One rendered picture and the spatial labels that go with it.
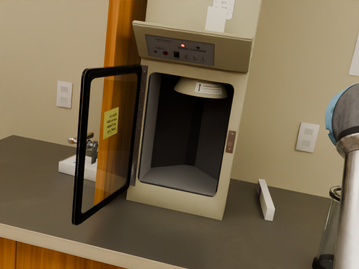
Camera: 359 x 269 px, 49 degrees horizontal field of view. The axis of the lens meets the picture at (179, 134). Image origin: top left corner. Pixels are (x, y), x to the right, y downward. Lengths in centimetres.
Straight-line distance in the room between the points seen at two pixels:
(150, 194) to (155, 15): 56
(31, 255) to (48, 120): 81
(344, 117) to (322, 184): 99
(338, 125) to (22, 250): 89
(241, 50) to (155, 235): 56
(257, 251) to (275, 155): 58
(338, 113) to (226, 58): 44
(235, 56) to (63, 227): 66
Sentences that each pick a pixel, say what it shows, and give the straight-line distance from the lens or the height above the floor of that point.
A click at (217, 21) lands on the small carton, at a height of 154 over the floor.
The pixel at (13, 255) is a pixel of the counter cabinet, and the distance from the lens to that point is 125.
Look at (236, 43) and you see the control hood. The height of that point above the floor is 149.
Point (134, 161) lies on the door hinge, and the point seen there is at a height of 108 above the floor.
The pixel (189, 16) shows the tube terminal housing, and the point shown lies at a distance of 117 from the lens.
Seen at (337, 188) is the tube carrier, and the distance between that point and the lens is 110.
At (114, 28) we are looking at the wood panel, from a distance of 114.
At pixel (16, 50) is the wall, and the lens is 191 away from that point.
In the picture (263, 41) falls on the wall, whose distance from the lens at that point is 158.
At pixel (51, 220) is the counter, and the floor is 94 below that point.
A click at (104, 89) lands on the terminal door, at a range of 101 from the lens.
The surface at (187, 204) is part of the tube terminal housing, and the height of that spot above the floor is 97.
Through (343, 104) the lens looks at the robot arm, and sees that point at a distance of 74.
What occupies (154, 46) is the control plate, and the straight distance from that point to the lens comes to 112.
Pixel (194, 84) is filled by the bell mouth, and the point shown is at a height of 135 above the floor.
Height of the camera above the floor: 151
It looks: 15 degrees down
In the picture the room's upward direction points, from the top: 8 degrees clockwise
